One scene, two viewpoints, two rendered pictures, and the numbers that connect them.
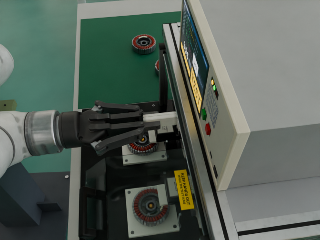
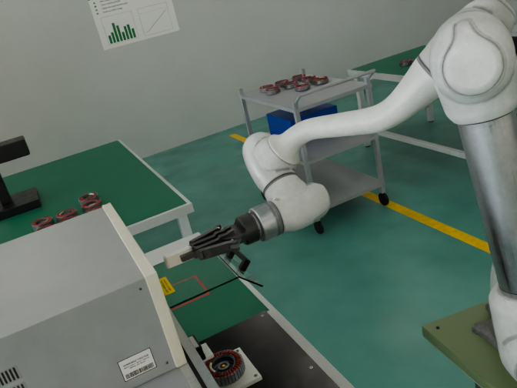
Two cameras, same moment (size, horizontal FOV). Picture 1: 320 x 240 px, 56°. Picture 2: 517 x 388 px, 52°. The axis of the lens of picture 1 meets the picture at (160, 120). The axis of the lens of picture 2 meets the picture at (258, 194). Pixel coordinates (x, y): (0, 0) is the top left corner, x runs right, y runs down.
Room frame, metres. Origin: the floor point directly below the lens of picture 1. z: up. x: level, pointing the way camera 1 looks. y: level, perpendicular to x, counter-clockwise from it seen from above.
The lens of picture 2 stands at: (1.54, -0.04, 1.76)
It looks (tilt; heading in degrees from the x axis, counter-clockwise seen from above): 22 degrees down; 167
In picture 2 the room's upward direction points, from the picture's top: 13 degrees counter-clockwise
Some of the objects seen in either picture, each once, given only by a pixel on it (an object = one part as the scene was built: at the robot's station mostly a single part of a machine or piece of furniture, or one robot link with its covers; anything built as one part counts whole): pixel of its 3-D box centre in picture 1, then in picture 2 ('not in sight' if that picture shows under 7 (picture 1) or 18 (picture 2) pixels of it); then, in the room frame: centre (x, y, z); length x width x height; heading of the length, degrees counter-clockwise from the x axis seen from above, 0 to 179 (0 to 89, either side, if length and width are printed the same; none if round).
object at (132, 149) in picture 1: (142, 140); not in sight; (0.59, 0.06, 0.80); 0.11 x 0.11 x 0.04
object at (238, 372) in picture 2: not in sight; (224, 367); (0.35, 0.03, 0.80); 0.11 x 0.11 x 0.04
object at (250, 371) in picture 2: not in sight; (226, 374); (0.35, 0.03, 0.78); 0.15 x 0.15 x 0.01; 8
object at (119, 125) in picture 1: (117, 129); (211, 241); (0.36, 0.09, 1.18); 0.11 x 0.01 x 0.04; 96
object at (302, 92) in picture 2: not in sight; (311, 142); (-2.05, 1.26, 0.51); 1.01 x 0.60 x 1.01; 8
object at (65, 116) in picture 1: (84, 128); (238, 232); (0.36, 0.16, 1.18); 0.09 x 0.08 x 0.07; 98
